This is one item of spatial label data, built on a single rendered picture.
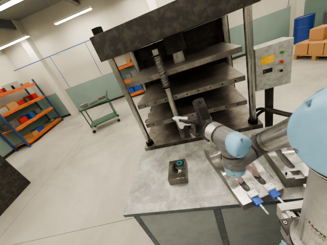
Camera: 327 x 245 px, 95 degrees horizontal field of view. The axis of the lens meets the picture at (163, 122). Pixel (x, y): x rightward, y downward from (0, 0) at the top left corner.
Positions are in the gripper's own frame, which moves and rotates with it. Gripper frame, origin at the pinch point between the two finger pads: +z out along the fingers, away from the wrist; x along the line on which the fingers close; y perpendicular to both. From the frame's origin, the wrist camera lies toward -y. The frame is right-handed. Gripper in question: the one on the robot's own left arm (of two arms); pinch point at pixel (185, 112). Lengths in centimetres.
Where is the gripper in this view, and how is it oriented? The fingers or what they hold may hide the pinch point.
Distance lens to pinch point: 77.1
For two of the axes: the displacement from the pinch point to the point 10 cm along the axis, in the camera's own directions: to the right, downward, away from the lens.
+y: 2.0, 8.8, 4.2
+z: -3.8, -3.3, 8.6
